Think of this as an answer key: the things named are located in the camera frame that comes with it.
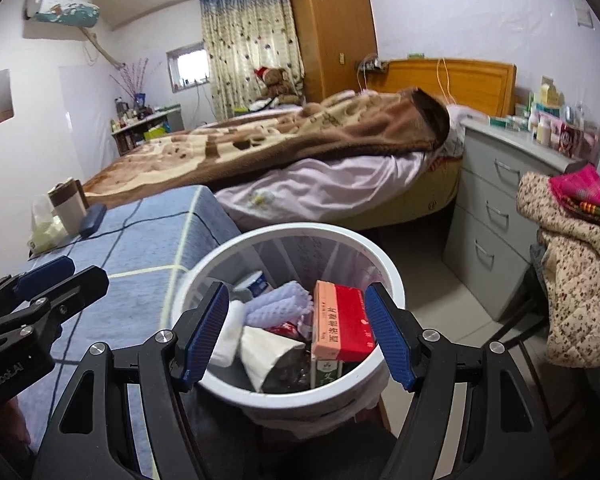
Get white tissue wad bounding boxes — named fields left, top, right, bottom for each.
left=211, top=299, right=252, bottom=367

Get floral quilted jacket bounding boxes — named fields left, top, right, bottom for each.
left=516, top=170, right=600, bottom=369

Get orange and red box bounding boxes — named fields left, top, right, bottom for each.
left=311, top=280, right=378, bottom=364

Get beige cup with brown band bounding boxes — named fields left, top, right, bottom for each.
left=47, top=177, right=91, bottom=237

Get teddy bear with red hat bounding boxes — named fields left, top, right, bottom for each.
left=253, top=65, right=299, bottom=104

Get pink bedsheet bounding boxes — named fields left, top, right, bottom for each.
left=214, top=104, right=487, bottom=234

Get heart print curtain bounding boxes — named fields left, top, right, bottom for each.
left=199, top=0, right=306, bottom=119

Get cluttered desk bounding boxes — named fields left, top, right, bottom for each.
left=110, top=96, right=186, bottom=157

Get yellow tissue pack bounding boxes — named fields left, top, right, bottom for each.
left=29, top=194, right=70, bottom=257

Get purple foam net sleeve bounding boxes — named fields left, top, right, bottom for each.
left=244, top=280, right=316, bottom=332

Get pink plaid cloth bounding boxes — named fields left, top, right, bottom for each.
left=549, top=163, right=600, bottom=234

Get wooden wardrobe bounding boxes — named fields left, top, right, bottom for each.
left=288, top=0, right=379, bottom=104

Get wrapped air conditioner pipe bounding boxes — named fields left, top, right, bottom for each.
left=81, top=27, right=127, bottom=69

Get wooden headboard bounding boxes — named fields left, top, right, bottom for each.
left=386, top=58, right=518, bottom=119

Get grey drawer cabinet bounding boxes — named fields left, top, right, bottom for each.
left=442, top=119, right=587, bottom=323

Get white plastic bin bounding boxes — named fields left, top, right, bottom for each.
left=171, top=222, right=406, bottom=425

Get power strip with chargers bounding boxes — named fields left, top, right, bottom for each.
left=355, top=57, right=389, bottom=76

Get black chair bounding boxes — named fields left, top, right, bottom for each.
left=494, top=242, right=600, bottom=413

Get small window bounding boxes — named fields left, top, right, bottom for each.
left=166, top=42, right=212, bottom=94

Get small green and white box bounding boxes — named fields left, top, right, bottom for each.
left=309, top=357, right=344, bottom=392

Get air conditioner with printed cover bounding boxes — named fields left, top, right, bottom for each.
left=23, top=0, right=102, bottom=29

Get white wall panel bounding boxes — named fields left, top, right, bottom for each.
left=58, top=64, right=107, bottom=162

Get yellow bed base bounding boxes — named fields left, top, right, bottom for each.
left=349, top=156, right=464, bottom=232

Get pile of medicine packets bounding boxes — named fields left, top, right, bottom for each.
left=486, top=75, right=600, bottom=159

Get dark blue glasses case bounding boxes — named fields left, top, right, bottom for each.
left=78, top=203, right=108, bottom=237

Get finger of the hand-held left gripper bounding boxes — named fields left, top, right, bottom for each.
left=0, top=255, right=77, bottom=312
left=0, top=265, right=110, bottom=347

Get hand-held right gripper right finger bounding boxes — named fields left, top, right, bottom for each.
left=364, top=282, right=556, bottom=480

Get dried branches in vase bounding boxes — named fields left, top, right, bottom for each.
left=109, top=57, right=152, bottom=107

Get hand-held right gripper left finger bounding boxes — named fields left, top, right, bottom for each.
left=42, top=281, right=230, bottom=480

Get white charging cable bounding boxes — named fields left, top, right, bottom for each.
left=436, top=57, right=454, bottom=107

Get brown paw print blanket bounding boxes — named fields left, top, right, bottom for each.
left=81, top=87, right=452, bottom=199

